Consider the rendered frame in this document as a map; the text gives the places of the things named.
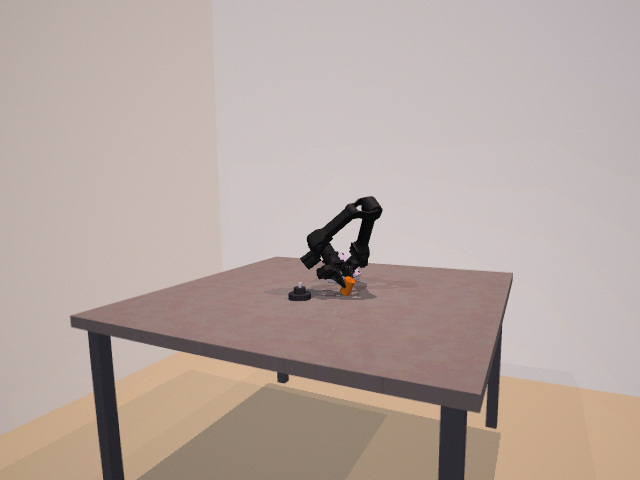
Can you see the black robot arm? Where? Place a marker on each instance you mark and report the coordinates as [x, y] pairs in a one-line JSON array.
[[319, 240]]

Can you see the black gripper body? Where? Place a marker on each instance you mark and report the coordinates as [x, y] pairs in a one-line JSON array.
[[333, 262]]

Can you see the orange cylinder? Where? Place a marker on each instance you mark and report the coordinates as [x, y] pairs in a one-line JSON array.
[[349, 285]]

